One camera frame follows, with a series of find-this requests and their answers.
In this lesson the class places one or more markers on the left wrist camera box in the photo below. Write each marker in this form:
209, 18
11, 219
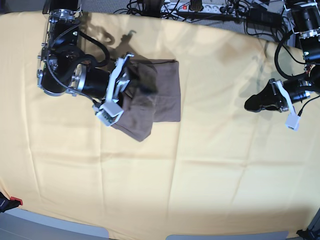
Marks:
292, 122

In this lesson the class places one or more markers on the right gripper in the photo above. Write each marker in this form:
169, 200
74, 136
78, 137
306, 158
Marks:
107, 86

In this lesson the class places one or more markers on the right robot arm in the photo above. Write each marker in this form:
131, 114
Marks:
72, 62

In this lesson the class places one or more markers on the brown T-shirt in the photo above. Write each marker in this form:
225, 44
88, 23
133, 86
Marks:
142, 110

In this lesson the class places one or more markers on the black clamp with red tip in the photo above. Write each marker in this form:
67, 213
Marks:
9, 203

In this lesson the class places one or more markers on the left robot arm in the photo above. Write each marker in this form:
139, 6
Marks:
304, 18

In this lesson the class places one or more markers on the black clamp at right corner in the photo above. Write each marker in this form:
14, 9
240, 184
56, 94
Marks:
309, 234

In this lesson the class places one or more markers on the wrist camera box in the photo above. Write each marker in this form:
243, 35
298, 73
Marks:
292, 122
108, 113

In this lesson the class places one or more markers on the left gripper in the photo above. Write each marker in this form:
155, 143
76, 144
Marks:
287, 93

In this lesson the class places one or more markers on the white power strip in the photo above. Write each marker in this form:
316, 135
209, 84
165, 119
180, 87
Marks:
199, 8

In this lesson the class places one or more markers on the yellow table cloth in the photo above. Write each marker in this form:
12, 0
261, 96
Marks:
221, 170

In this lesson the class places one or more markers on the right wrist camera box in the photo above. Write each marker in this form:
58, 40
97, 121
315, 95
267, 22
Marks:
108, 113

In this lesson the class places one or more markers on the black power adapter brick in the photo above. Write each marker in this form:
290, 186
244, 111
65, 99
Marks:
264, 18

